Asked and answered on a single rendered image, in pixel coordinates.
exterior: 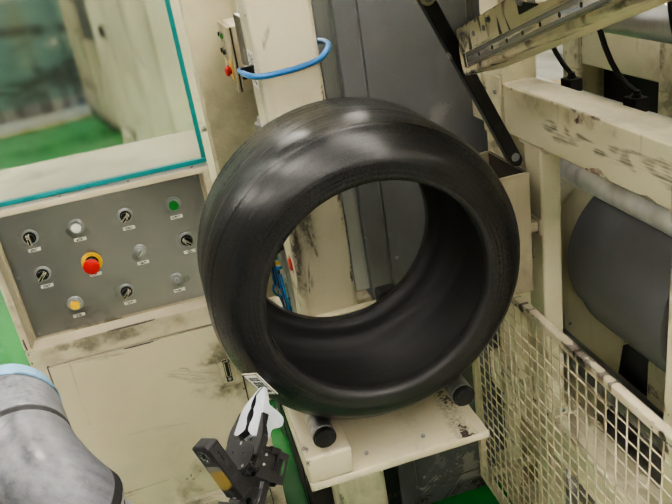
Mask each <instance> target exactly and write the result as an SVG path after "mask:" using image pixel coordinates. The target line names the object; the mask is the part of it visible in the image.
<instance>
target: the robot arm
mask: <svg viewBox="0 0 672 504"><path fill-rule="evenodd" d="M283 422H284V419H283V416H282V415H281V414H280V413H279V412H278V411H277V410H275V409H274V408H273V407H272V406H271V405H270V403H269V395H268V391H267V388H266V387H260V388H259V389H258V390H257V392H256V393H255V394H254V395H253V396H252V398H251V399H250V400H249V401H248V403H247V404H246V405H245V407H244V408H243V410H242V412H241V413H240V414H239V416H238V417H237V419H236V421H235V423H234V425H233V427H232V429H231V431H230V434H229V437H228V441H227V446H226V450H224V448H223V447H222V446H221V444H220V443H219V441H218V440H217V439H215V438H201V439H200V440H199V441H198V442H197V443H196V445H195V446H194V447H193V448H192V450H193V452H194V453H195V454H196V456H197V457H198V459H199V460H200V461H201V463H202V464H203V465H204V467H205V468H206V469H207V471H208V472H209V474H210V475H211V476H212V478H213V479H214V480H215V482H216V483H217V485H218V486H219V487H220V489H221V490H222V491H223V493H224V494H225V496H226V497H227V498H229V502H222V501H218V503H217V504H265V501H266V497H267V493H268V489H269V487H275V486H276V485H283V481H284V476H285V472H286V468H287V464H288V460H289V456H290V455H289V454H287V453H284V452H281V450H282V449H279V448H277V447H274V446H269V447H268V446H266V445H267V442H268V440H269V438H270V435H271V431H272V430H273V429H275V428H280V427H282V425H283ZM244 439H245V440H246V441H245V440H244ZM283 460H285V465H284V469H283V473H282V476H281V475H280V472H281V468H282V463H283ZM0 504H134V503H133V502H131V501H130V500H128V499H127V498H126V497H124V484H123V481H122V479H121V478H120V476H119V475H118V474H116V473H115V472H114V471H112V470H111V469H110V468H108V467H107V466H106V465H105V464H103V463H102V462H101V461H100V460H99V459H98V458H97V457H96V456H95V455H94V454H93V453H92V452H91V451H90V450H89V449H88V448H87V447H86V446H85V445H84V444H83V443H82V442H81V440H80V439H79V438H78V437H77V436H76V434H75V433H74V431H73V430H72V427H71V425H70V422H69V420H68V418H67V415H66V413H65V410H64V408H63V405H62V400H61V396H60V394H59V392H58V390H57V389H56V387H55V386H54V385H53V384H52V382H51V381H50V380H49V378H48V377H47V376H46V375H45V374H43V373H42V372H41V371H39V370H37V369H35V368H33V367H30V366H27V365H22V364H4V365H0Z"/></svg>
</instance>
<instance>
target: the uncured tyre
mask: <svg viewBox="0 0 672 504"><path fill-rule="evenodd" d="M388 180H401V181H411V182H417V183H418V184H419V187H420V189H421V192H422V196H423V200H424V206H425V229H424V235H423V240H422V243H421V247H420V249H419V252H418V254H417V257H416V259H415V261H414V263H413V264H412V266H411V268H410V269H409V271H408V272H407V274H406V275H405V276H404V278H403V279H402V280H401V281H400V282H399V283H398V284H397V286H396V287H394V288H393V289H392V290H391V291H390V292H389V293H388V294H386V295H385V296H384V297H382V298H381V299H380V300H378V301H376V302H375V303H373V304H371V305H369V306H367V307H365V308H363V309H361V310H358V311H355V312H352V313H349V314H345V315H340V316H333V317H314V316H307V315H302V314H298V313H295V312H292V311H289V310H287V309H285V308H283V307H281V306H279V305H277V304H276V303H274V302H273V301H272V300H270V299H269V298H268V297H267V296H266V294H267V286H268V281H269V277H270V273H271V270H272V267H273V264H274V262H275V259H276V257H277V255H278V253H279V251H280V249H281V247H282V246H283V244H284V243H285V241H286V239H287V238H288V237H289V235H290V234H291V233H292V231H293V230H294V229H295V228H296V226H297V225H298V224H299V223H300V222H301V221H302V220H303V219H304V218H305V217H306V216H307V215H308V214H309V213H311V212H312V211H313V210H314V209H315V208H317V207H318V206H319V205H321V204H322V203H324V202H325V201H327V200H329V199H330V198H332V197H334V196H336V195H337V194H339V193H342V192H344V191H346V190H348V189H351V188H354V187H357V186H360V185H363V184H367V183H372V182H378V181H388ZM197 259H198V268H199V273H200V278H201V282H202V286H203V291H204V295H205V299H206V303H207V308H208V312H209V316H210V320H211V323H212V326H213V329H214V332H215V334H216V337H217V339H218V341H219V343H220V345H221V347H222V349H223V351H224V352H225V354H226V355H227V357H228V358H229V360H230V361H231V362H232V364H233V365H234V366H235V367H236V369H237V370H238V371H239V372H240V373H241V374H246V373H257V374H258V375H259V376H261V377H262V378H263V379H264V380H265V381H266V382H267V383H268V384H269V385H270V386H271V387H272V388H273V389H274V390H275V391H276V392H277V393H278V394H270V395H269V398H271V399H272V400H274V401H276V402H278V403H279V404H281V405H284V406H286V407H288V408H290V409H293V410H295V411H298V412H301V413H305V414H309V415H313V416H318V417H324V418H333V419H358V418H367V417H374V416H379V415H383V414H387V413H391V412H394V411H397V410H400V409H403V408H406V407H408V406H411V405H413V404H415V403H418V402H420V401H422V400H424V399H426V398H428V397H429V396H431V395H433V394H434V393H436V392H438V391H439V390H441V389H442V388H444V387H445V386H447V385H448V384H449V383H451V382H452V381H453V380H455V379H456V378H457V377H458V376H459V375H461V374H462V373H463V372H464V371H465V370H466V369H467V368H468V367H469V366H470V365H471V364H472V363H473V362H474V361H475V360H476V359H477V358H478V357H479V356H480V354H481V353H482V352H483V351H484V349H485V348H486V347H487V346H488V344H489V343H490V341H491V340H492V338H493V337H494V335H495V334H496V332H497V331H498V329H499V327H500V325H501V323H502V322H503V320H504V318H505V315H506V313H507V311H508V309H509V306H510V303H511V301H512V298H513V295H514V291H515V288H516V283H517V279H518V273H519V265H520V237H519V230H518V224H517V220H516V216H515V212H514V209H513V206H512V204H511V201H510V199H509V197H508V195H507V193H506V191H505V189H504V187H503V185H502V183H501V181H500V179H499V178H498V176H497V174H496V173H495V171H494V170H493V169H492V167H491V166H490V165H489V163H488V162H487V161H486V160H485V159H484V158H483V156H482V155H481V154H480V153H479V152H478V151H477V150H475V149H474V148H473V147H472V146H471V145H470V144H468V143H467V142H466V141H464V140H463V139H461V138H460V137H458V136H457V135H455V134H453V133H452V132H450V131H448V130H446V129H445V128H443V127H441V126H439V125H437V124H436V123H434V122H432V121H430V120H429V119H427V118H425V117H423V116H422V115H420V114H418V113H416V112H414V111H412V110H410V109H408V108H406V107H403V106H401V105H398V104H395V103H392V102H388V101H384V100H379V99H373V98H365V97H341V98H332V99H326V100H321V101H317V102H313V103H310V104H306V105H303V106H301V107H298V108H295V109H293V110H291V111H289V112H286V113H284V114H282V115H281V116H279V117H277V118H275V119H273V120H272V121H270V122H268V123H267V124H265V125H264V126H263V127H261V128H260V129H259V130H257V131H256V132H255V133H253V134H252V135H251V136H250V137H249V138H248V139H247V140H246V141H245V142H244V143H243V144H242V145H241V146H240V147H239V148H238V149H237V150H236V151H235V152H234V153H233V154H232V156H231V157H230V158H229V159H228V161H227V162H226V163H225V165H224V166H223V168H222V169H221V171H220V172H219V174H218V176H217V177H216V179H215V181H214V183H213V185H212V187H211V189H210V191H209V193H208V196H207V198H206V201H205V204H204V207H203V210H202V214H201V218H200V223H199V229H198V237H197Z"/></svg>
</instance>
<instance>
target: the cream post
mask: <svg viewBox="0 0 672 504"><path fill-rule="evenodd" d="M237 5H238V10H237V13H239V16H240V21H241V26H242V31H243V36H244V41H245V46H246V52H247V49H248V50H249V51H251V52H252V54H253V59H254V65H255V70H256V74H260V73H267V72H272V71H276V70H280V69H284V68H288V67H292V66H295V65H298V64H301V63H304V62H306V61H309V60H311V59H314V58H316V57H317V56H319V52H318V46H317V39H316V33H315V26H314V20H313V13H312V7H311V0H237ZM258 85H259V89H258V88H257V87H256V86H255V85H254V84H253V87H254V92H255V98H256V103H257V108H258V113H259V118H260V123H261V127H263V126H262V122H263V123H264V125H265V124H267V123H268V122H270V121H272V120H273V119H275V118H277V117H279V116H281V115H282V114H284V113H286V112H289V111H291V110H293V109H295V108H298V107H301V106H303V105H306V104H310V103H313V102H317V101H321V100H326V97H325V91H324V84H323V78H322V71H321V65H320V63H318V64H316V65H313V66H311V67H308V68H305V69H303V70H300V71H297V72H294V73H290V74H286V75H282V76H278V77H274V78H269V79H263V80H258ZM284 246H285V251H286V256H287V259H288V258H291V261H292V265H293V271H291V270H290V269H289V272H290V277H291V282H292V287H293V291H294V296H295V301H296V307H297V313H298V314H302V315H307V316H316V315H320V314H324V313H328V312H331V311H335V310H339V309H343V308H346V307H350V306H354V305H357V298H356V291H355V285H354V278H353V272H352V265H351V259H350V252H349V246H348V239H347V233H346V226H345V220H344V214H343V207H342V201H341V194H340V193H339V194H337V195H336V196H334V197H332V198H330V199H329V200H327V201H325V202H324V203H322V204H321V205H319V206H318V207H317V208H315V209H314V210H313V211H312V212H311V213H309V214H308V215H307V216H306V217H305V218H304V219H303V220H302V221H301V222H300V223H299V224H298V225H297V226H296V228H295V229H294V230H293V231H292V233H291V234H290V235H289V237H288V238H287V239H286V241H285V243H284ZM331 487H332V492H333V497H334V502H335V504H388V498H387V491H386V485H385V478H384V472H383V470H382V471H379V472H375V473H372V474H369V475H366V476H363V477H359V478H356V479H353V480H350V481H346V482H343V483H340V484H337V485H334V486H331Z"/></svg>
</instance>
